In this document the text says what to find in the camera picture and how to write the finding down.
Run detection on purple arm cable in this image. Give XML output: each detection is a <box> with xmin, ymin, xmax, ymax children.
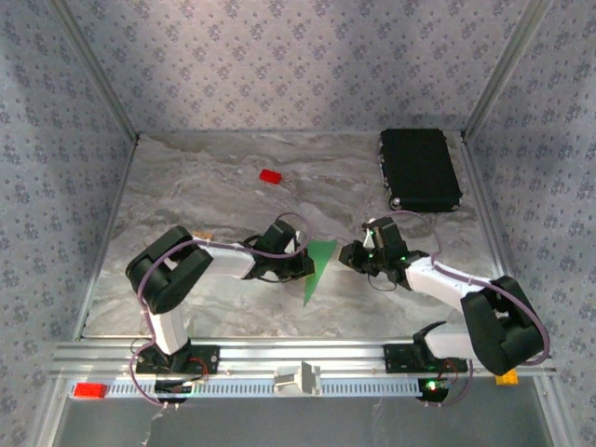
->
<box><xmin>129</xmin><ymin>212</ymin><xmax>312</xmax><ymax>411</ymax></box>
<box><xmin>365</xmin><ymin>210</ymin><xmax>552</xmax><ymax>409</ymax></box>

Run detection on small black circuit board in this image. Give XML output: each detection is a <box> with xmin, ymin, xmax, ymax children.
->
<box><xmin>155</xmin><ymin>379</ymin><xmax>195</xmax><ymax>398</ymax></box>
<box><xmin>417</xmin><ymin>377</ymin><xmax>454</xmax><ymax>398</ymax></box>

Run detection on aluminium side rail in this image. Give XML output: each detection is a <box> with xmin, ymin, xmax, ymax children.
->
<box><xmin>458</xmin><ymin>132</ymin><xmax>532</xmax><ymax>339</ymax></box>
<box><xmin>72</xmin><ymin>134</ymin><xmax>142</xmax><ymax>342</ymax></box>

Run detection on red toy brick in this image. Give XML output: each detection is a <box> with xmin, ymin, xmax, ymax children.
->
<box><xmin>73</xmin><ymin>382</ymin><xmax>108</xmax><ymax>400</ymax></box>

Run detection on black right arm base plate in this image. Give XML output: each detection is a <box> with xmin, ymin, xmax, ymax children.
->
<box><xmin>382</xmin><ymin>343</ymin><xmax>469</xmax><ymax>374</ymax></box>

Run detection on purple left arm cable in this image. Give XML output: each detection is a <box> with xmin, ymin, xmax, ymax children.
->
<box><xmin>129</xmin><ymin>212</ymin><xmax>312</xmax><ymax>411</ymax></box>

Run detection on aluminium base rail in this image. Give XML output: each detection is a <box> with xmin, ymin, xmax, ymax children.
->
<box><xmin>50</xmin><ymin>338</ymin><xmax>559</xmax><ymax>379</ymax></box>

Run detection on grey metal bracket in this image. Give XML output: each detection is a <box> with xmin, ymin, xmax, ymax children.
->
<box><xmin>273</xmin><ymin>360</ymin><xmax>322</xmax><ymax>398</ymax></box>

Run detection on aluminium corner post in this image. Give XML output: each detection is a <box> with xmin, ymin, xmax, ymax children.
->
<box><xmin>48</xmin><ymin>0</ymin><xmax>142</xmax><ymax>142</ymax></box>
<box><xmin>463</xmin><ymin>0</ymin><xmax>558</xmax><ymax>139</ymax></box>

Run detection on white slotted cable duct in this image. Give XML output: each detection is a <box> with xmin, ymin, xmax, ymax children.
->
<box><xmin>69</xmin><ymin>375</ymin><xmax>462</xmax><ymax>400</ymax></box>

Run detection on black hard case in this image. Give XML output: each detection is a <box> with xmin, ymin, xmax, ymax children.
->
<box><xmin>379</xmin><ymin>128</ymin><xmax>464</xmax><ymax>214</ymax></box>

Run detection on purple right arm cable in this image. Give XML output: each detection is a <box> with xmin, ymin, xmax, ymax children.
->
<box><xmin>365</xmin><ymin>210</ymin><xmax>552</xmax><ymax>409</ymax></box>

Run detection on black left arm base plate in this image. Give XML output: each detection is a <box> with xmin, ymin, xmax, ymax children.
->
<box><xmin>134</xmin><ymin>343</ymin><xmax>221</xmax><ymax>376</ymax></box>

